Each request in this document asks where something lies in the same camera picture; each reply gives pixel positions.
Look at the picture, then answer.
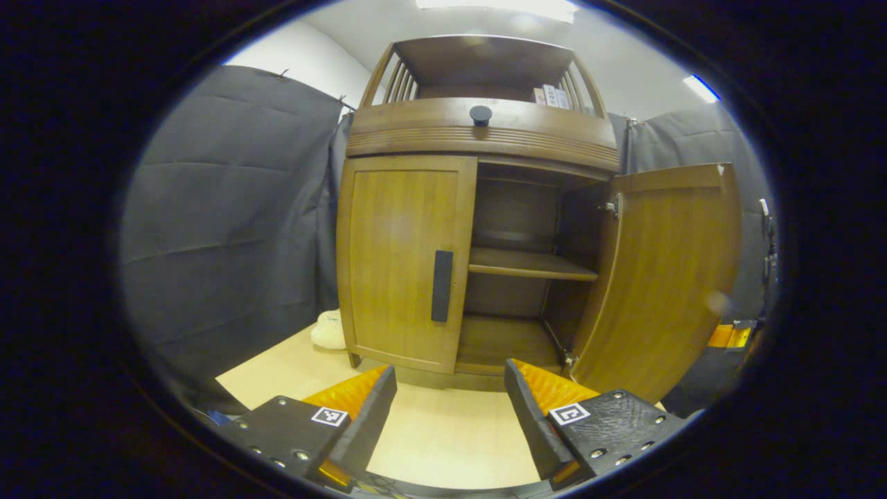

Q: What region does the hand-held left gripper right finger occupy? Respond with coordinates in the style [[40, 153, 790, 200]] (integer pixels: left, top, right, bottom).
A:
[[504, 359, 687, 491]]

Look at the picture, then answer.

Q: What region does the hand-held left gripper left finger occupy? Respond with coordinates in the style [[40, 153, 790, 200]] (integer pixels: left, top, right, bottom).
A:
[[220, 365, 398, 494]]

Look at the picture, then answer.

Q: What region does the wooden cabinet door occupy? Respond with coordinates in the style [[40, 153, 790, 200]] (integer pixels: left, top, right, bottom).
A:
[[570, 162, 744, 404], [337, 155, 479, 375]]

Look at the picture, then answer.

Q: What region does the wooden double-door shoe cabinet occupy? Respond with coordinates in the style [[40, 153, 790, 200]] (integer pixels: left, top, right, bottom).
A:
[[335, 35, 622, 378]]

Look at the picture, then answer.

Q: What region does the wooden cabinet drawer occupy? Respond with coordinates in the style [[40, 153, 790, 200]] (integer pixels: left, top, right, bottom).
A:
[[345, 97, 621, 174]]

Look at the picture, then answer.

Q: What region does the cream plush lump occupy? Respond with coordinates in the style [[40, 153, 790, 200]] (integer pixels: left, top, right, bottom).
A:
[[310, 310, 347, 351]]

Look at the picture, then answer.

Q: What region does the wooden inner shelf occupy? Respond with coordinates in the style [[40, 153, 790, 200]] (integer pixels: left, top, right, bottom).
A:
[[468, 247, 599, 282]]

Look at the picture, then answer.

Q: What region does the rectangular ceiling light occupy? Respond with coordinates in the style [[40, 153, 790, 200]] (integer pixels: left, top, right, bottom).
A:
[[416, 0, 579, 24], [683, 74, 721, 105]]

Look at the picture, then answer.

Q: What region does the black backdrop cloth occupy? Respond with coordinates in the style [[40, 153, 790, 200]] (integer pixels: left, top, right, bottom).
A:
[[118, 64, 781, 417]]

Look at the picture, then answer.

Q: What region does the black door handle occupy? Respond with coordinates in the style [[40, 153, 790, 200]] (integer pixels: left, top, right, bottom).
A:
[[431, 250, 454, 323]]

